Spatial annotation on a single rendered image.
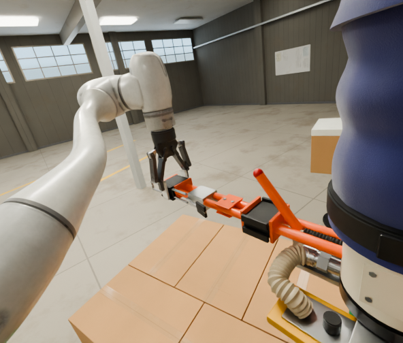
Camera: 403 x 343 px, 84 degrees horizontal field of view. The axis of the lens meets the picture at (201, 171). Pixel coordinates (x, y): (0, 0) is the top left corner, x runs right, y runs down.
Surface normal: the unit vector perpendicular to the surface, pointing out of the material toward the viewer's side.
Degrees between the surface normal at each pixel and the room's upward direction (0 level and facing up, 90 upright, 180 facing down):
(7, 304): 89
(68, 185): 54
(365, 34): 109
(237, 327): 0
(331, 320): 0
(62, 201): 59
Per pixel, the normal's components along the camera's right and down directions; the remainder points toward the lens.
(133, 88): -0.33, 0.40
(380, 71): -0.95, -0.13
